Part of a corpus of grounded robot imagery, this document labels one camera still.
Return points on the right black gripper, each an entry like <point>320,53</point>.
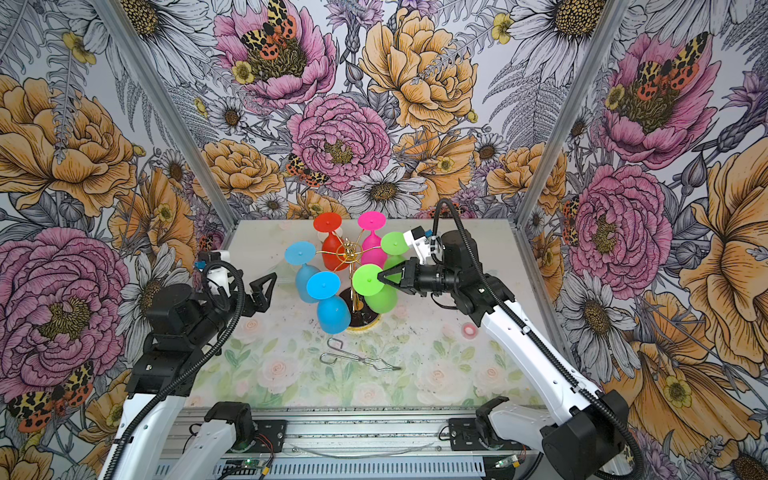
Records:
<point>410,277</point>

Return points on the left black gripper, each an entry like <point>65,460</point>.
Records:
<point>247,307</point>

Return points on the green wine glass front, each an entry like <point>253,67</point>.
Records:
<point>379,299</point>

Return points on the green wine glass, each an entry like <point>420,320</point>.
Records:
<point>395,246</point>
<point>379,299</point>

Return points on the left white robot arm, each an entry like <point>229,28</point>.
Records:
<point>188,329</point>

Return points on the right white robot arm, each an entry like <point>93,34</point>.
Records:
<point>582,428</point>

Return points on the pink wine glass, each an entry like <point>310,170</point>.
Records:
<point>372,252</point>

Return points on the blue wine glass rear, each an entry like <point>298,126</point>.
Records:
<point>300,254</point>

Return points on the blue wine glass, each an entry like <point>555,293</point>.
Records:
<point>332,312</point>
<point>300,254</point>

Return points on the red wine glass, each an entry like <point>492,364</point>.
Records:
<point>332,248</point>

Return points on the blue wine glass front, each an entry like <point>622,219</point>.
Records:
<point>332,312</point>

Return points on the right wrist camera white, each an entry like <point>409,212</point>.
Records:
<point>424,243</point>

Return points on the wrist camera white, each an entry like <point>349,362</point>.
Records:
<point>424,243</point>
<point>216,270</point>

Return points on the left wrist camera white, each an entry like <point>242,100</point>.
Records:
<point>216,270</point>

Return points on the gold wire glass rack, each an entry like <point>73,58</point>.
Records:
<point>362,317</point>

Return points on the metal wire tongs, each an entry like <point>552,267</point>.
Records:
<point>336,352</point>

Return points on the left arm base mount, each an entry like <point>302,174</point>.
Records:
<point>260,436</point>

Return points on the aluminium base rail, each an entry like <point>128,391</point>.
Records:
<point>373,443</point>

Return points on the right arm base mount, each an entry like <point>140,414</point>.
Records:
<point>465,435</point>

